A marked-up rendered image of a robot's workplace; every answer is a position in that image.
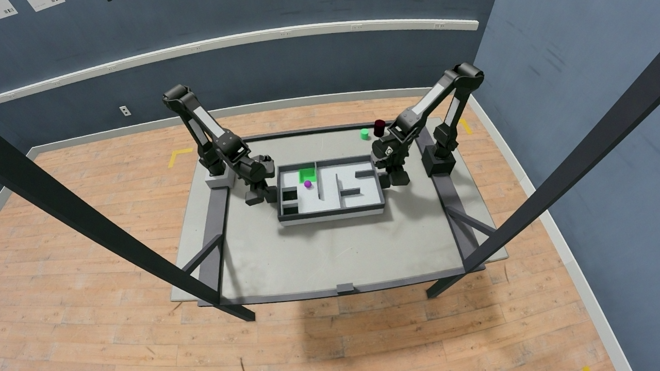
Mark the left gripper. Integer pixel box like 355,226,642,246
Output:
237,155,269,206

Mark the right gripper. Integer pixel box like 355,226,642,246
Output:
385,152,410,186

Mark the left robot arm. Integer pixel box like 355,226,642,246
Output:
162,84,275,182

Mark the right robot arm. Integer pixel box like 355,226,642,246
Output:
371,62,484,169

